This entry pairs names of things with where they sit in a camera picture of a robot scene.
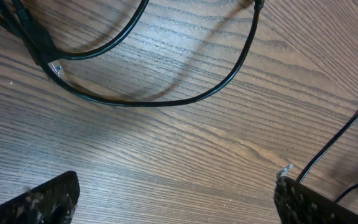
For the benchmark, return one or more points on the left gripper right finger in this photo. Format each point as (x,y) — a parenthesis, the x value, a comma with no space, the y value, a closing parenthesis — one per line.
(298,204)

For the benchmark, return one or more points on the black cable bundle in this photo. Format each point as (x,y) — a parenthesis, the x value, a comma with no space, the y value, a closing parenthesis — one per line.
(44,52)

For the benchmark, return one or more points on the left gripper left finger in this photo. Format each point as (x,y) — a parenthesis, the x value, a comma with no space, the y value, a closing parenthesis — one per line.
(51,202)

